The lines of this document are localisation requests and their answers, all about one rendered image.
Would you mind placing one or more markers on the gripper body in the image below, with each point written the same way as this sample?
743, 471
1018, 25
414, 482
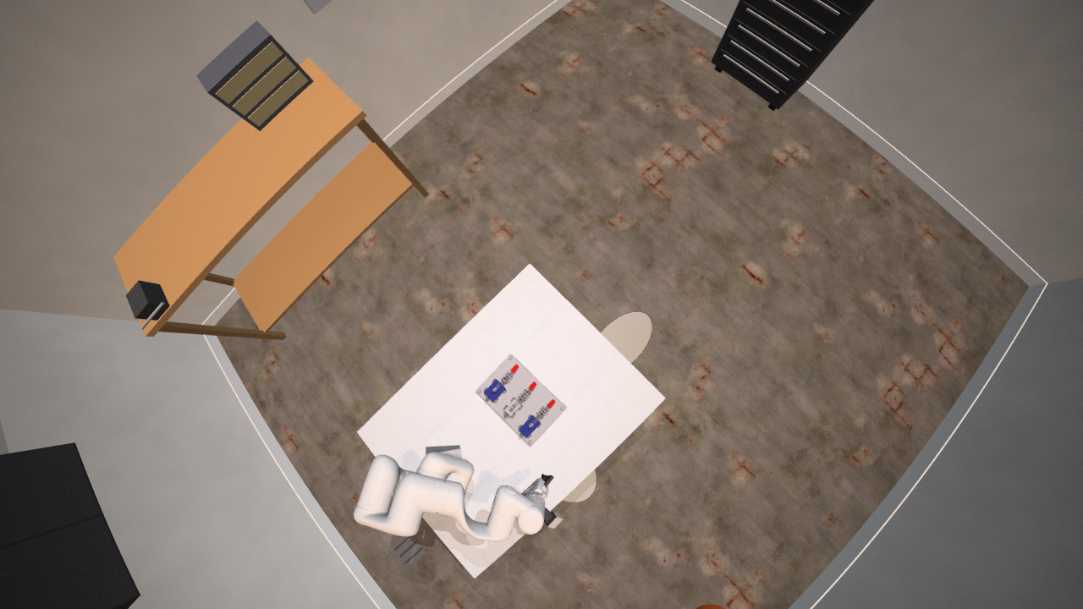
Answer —
538, 486

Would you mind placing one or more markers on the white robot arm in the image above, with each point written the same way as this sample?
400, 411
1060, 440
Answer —
431, 490

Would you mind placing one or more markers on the blue flat plate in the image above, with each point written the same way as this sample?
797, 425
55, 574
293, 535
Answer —
525, 429
494, 395

